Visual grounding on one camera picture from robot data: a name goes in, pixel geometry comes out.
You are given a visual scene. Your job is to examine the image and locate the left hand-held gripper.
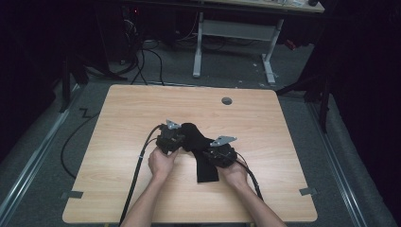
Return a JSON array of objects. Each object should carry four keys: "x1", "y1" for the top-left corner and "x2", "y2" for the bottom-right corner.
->
[{"x1": 155, "y1": 118, "x2": 187, "y2": 156}]

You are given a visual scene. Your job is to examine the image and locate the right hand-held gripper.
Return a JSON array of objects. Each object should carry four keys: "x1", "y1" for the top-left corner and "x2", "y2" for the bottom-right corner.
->
[{"x1": 202, "y1": 135, "x2": 239, "y2": 169}]

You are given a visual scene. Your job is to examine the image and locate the black sock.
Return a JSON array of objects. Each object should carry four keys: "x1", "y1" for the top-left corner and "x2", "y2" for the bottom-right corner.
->
[{"x1": 180, "y1": 122, "x2": 220, "y2": 183}]

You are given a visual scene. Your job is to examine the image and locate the person's right hand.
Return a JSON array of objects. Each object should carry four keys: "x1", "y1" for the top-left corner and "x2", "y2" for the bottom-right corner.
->
[{"x1": 217, "y1": 158, "x2": 250, "y2": 191}]

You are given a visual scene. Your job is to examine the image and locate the person's left hand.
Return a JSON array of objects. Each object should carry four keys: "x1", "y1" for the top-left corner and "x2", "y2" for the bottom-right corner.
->
[{"x1": 148, "y1": 146, "x2": 181, "y2": 185}]

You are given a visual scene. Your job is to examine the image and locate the grey tape piece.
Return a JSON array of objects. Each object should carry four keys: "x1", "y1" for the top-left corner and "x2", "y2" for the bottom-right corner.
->
[
  {"x1": 298, "y1": 187, "x2": 319, "y2": 197},
  {"x1": 61, "y1": 190, "x2": 84, "y2": 201}
]

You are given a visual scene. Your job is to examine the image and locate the black metal stand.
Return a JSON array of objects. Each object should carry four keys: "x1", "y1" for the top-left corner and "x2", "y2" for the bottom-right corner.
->
[
  {"x1": 275, "y1": 71, "x2": 333, "y2": 134},
  {"x1": 59, "y1": 56, "x2": 128, "y2": 114}
]

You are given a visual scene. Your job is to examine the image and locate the dark computer tower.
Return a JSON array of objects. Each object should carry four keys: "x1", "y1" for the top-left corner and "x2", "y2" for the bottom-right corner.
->
[{"x1": 94, "y1": 3, "x2": 140, "y2": 64}]

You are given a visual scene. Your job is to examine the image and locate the white-legged desk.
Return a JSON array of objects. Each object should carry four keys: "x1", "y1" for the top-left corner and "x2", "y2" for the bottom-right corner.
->
[{"x1": 192, "y1": 0, "x2": 325, "y2": 85}]

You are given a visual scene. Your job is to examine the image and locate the dark curtain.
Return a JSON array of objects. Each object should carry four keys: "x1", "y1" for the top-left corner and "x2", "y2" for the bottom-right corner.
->
[
  {"x1": 0, "y1": 0, "x2": 65, "y2": 162},
  {"x1": 325, "y1": 0, "x2": 401, "y2": 218}
]

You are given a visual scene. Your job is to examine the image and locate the white papers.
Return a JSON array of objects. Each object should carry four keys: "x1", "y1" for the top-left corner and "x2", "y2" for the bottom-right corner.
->
[{"x1": 270, "y1": 0, "x2": 306, "y2": 8}]

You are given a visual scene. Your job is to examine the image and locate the right hand-held gripper black cable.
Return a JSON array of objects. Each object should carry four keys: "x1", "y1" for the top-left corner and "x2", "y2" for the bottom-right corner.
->
[{"x1": 235, "y1": 152, "x2": 265, "y2": 202}]

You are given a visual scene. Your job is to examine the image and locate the hand-held gripper black cable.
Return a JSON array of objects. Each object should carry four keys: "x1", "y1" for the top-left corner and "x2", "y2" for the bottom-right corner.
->
[
  {"x1": 117, "y1": 124, "x2": 165, "y2": 226},
  {"x1": 235, "y1": 152, "x2": 265, "y2": 202}
]

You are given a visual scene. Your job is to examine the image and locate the left hand-held gripper black cable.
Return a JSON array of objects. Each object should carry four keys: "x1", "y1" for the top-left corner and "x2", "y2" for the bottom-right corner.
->
[{"x1": 117, "y1": 124, "x2": 165, "y2": 226}]

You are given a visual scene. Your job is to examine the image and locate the black cable bundle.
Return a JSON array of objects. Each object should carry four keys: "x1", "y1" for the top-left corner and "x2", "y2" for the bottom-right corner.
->
[{"x1": 121, "y1": 18, "x2": 166, "y2": 87}]

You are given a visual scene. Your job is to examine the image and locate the thin black floor cable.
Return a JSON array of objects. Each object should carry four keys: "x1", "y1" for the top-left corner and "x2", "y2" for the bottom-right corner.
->
[{"x1": 60, "y1": 108, "x2": 101, "y2": 180}]

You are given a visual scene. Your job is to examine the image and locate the metal floor rail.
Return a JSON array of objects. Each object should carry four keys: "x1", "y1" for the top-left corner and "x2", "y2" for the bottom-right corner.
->
[
  {"x1": 0, "y1": 84, "x2": 80, "y2": 219},
  {"x1": 306, "y1": 100, "x2": 369, "y2": 227}
]

